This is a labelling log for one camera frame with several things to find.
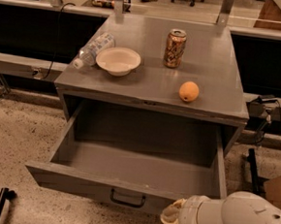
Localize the orange fruit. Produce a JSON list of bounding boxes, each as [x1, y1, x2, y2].
[[179, 81, 200, 102]]

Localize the black cable left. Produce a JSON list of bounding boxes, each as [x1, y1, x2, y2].
[[40, 1, 78, 83]]

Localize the black floor stand left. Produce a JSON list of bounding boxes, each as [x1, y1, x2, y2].
[[0, 188, 16, 216]]

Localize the gold drink can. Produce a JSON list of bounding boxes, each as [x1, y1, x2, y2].
[[163, 28, 187, 68]]

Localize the clear plastic water bottle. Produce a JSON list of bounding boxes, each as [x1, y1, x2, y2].
[[73, 32, 115, 69]]

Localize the black power adapter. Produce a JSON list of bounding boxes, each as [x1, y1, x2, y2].
[[257, 95, 277, 104]]

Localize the black top drawer handle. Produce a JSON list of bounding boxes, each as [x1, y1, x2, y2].
[[109, 188, 146, 208]]

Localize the grey top drawer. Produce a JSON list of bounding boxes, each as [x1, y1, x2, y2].
[[26, 100, 227, 214]]

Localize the grey drawer cabinet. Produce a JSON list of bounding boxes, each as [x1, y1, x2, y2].
[[55, 14, 248, 152]]

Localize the grey rail shelf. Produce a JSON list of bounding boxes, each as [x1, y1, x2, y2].
[[0, 53, 68, 81]]

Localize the wooden counter right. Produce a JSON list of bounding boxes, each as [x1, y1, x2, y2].
[[254, 0, 281, 31]]

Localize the white paper bowl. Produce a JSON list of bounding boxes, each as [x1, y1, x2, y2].
[[96, 47, 141, 77]]

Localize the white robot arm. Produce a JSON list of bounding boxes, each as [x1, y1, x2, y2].
[[160, 191, 281, 224]]

